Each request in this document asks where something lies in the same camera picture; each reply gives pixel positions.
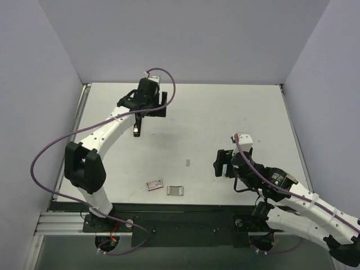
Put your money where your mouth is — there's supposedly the black stapler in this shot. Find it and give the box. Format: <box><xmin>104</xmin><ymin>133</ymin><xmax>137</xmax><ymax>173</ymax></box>
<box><xmin>133</xmin><ymin>117</ymin><xmax>142</xmax><ymax>137</ymax></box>

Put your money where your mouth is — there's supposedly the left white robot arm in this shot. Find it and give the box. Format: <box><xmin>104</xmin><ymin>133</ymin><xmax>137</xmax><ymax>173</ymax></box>
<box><xmin>64</xmin><ymin>75</ymin><xmax>167</xmax><ymax>232</ymax></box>

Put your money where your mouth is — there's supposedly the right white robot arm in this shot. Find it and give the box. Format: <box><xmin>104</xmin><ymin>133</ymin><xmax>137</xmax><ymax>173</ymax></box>
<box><xmin>213</xmin><ymin>150</ymin><xmax>359</xmax><ymax>267</ymax></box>

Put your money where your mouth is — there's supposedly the red white staple box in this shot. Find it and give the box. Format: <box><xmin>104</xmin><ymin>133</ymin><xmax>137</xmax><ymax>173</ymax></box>
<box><xmin>146</xmin><ymin>179</ymin><xmax>164</xmax><ymax>191</ymax></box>

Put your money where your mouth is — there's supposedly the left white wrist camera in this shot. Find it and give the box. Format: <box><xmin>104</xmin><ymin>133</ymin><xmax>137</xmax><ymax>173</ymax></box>
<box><xmin>145</xmin><ymin>71</ymin><xmax>161</xmax><ymax>85</ymax></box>

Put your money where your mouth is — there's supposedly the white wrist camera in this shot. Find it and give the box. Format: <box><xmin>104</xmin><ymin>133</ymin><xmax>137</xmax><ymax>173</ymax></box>
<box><xmin>145</xmin><ymin>71</ymin><xmax>161</xmax><ymax>85</ymax></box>
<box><xmin>231</xmin><ymin>133</ymin><xmax>253</xmax><ymax>152</ymax></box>

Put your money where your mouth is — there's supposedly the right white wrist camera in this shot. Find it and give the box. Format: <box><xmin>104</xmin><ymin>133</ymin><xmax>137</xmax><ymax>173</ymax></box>
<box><xmin>231</xmin><ymin>133</ymin><xmax>253</xmax><ymax>152</ymax></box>

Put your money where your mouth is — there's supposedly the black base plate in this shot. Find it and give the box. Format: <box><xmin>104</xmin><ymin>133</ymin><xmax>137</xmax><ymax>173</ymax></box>
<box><xmin>83</xmin><ymin>204</ymin><xmax>271</xmax><ymax>248</ymax></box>

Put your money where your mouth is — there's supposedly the aluminium rail frame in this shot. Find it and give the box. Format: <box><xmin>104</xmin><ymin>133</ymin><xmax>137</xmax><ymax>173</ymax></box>
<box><xmin>33</xmin><ymin>83</ymin><xmax>92</xmax><ymax>236</ymax></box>

